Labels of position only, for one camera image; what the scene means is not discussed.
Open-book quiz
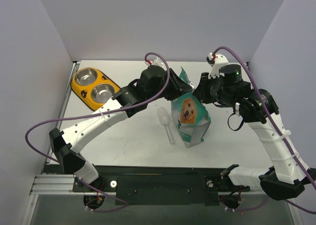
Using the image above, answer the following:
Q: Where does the green pet food bag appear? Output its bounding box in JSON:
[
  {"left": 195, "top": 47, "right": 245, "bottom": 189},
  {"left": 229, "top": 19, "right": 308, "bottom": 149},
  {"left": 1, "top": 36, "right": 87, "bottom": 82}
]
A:
[{"left": 171, "top": 69, "right": 211, "bottom": 148}]

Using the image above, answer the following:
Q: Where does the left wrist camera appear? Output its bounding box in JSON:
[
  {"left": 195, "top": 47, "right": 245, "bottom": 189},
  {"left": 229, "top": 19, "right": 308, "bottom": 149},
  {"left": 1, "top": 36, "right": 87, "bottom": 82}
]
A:
[{"left": 145, "top": 57, "right": 164, "bottom": 68}]

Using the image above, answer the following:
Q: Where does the yellow double pet bowl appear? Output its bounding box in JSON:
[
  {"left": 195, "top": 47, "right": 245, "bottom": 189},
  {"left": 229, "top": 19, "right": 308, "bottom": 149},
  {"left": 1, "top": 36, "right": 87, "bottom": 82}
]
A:
[{"left": 71, "top": 67, "right": 120, "bottom": 111}]

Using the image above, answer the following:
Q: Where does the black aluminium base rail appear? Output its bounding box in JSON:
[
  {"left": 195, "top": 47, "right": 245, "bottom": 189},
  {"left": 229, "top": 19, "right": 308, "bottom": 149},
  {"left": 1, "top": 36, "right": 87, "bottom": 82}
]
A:
[{"left": 31, "top": 164, "right": 294, "bottom": 207}]

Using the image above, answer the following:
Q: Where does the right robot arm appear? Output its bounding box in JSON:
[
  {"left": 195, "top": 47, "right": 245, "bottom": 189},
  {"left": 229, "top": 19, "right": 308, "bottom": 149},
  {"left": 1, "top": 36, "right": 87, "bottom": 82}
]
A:
[{"left": 193, "top": 64, "right": 316, "bottom": 200}]

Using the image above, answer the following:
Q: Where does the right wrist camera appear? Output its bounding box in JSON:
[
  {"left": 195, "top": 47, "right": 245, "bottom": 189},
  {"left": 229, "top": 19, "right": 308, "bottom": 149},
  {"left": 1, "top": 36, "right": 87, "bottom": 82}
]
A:
[{"left": 206, "top": 52, "right": 229, "bottom": 79}]

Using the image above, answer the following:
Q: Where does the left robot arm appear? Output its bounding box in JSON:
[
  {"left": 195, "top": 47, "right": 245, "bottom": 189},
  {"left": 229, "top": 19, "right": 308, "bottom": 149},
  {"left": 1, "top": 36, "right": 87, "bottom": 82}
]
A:
[{"left": 49, "top": 65, "right": 192, "bottom": 184}]

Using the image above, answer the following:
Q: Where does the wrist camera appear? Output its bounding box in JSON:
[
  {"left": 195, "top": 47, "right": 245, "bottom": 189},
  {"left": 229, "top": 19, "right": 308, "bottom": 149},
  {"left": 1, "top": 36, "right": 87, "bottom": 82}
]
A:
[
  {"left": 145, "top": 57, "right": 164, "bottom": 68},
  {"left": 206, "top": 52, "right": 229, "bottom": 79}
]

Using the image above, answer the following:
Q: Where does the clear plastic scoop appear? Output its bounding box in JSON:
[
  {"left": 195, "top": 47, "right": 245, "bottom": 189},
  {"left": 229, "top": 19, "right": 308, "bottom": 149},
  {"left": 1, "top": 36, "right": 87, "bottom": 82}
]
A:
[{"left": 157, "top": 107, "right": 175, "bottom": 145}]

